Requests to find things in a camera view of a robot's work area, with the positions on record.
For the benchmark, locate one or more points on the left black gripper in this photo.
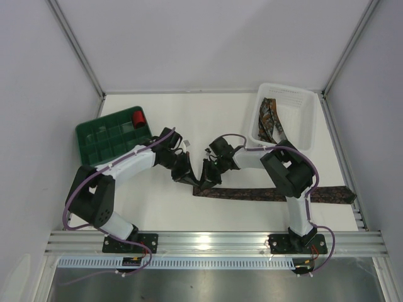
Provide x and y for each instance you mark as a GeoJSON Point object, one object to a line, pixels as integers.
{"type": "Point", "coordinates": [182, 168]}

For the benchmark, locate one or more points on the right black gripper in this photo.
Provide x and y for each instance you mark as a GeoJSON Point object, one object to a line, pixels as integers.
{"type": "Point", "coordinates": [211, 170]}

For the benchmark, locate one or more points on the dark brown patterned tie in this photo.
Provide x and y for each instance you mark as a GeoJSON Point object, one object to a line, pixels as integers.
{"type": "Point", "coordinates": [328, 195]}

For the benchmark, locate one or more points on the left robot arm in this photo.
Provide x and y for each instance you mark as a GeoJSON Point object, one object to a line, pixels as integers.
{"type": "Point", "coordinates": [92, 194]}

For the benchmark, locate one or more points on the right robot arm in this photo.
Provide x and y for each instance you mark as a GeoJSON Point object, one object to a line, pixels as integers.
{"type": "Point", "coordinates": [292, 173]}

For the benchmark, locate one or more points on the red rolled tie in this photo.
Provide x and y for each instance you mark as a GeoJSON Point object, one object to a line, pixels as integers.
{"type": "Point", "coordinates": [138, 119]}

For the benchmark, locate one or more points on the orange blue patterned tie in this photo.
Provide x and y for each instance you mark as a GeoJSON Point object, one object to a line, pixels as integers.
{"type": "Point", "coordinates": [269, 121]}

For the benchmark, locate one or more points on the green compartment tray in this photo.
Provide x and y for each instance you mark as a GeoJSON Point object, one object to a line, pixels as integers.
{"type": "Point", "coordinates": [103, 139]}

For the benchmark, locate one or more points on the white plastic basket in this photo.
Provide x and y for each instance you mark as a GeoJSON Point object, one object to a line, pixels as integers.
{"type": "Point", "coordinates": [297, 112]}

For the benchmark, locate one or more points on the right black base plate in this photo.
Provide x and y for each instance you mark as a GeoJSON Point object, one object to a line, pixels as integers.
{"type": "Point", "coordinates": [285, 243]}

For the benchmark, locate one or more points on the white slotted cable duct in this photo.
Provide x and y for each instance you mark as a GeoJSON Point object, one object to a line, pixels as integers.
{"type": "Point", "coordinates": [203, 263]}

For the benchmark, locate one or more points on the aluminium mounting rail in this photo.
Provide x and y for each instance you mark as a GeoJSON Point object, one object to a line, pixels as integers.
{"type": "Point", "coordinates": [249, 244]}

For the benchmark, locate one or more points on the left aluminium frame post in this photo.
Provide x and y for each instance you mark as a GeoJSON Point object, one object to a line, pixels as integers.
{"type": "Point", "coordinates": [72, 40]}

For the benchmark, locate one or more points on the aluminium frame post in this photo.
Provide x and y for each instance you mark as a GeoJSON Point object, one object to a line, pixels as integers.
{"type": "Point", "coordinates": [72, 40]}
{"type": "Point", "coordinates": [360, 27]}

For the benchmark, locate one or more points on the right aluminium frame post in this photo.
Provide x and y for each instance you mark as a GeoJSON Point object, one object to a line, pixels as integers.
{"type": "Point", "coordinates": [360, 27]}

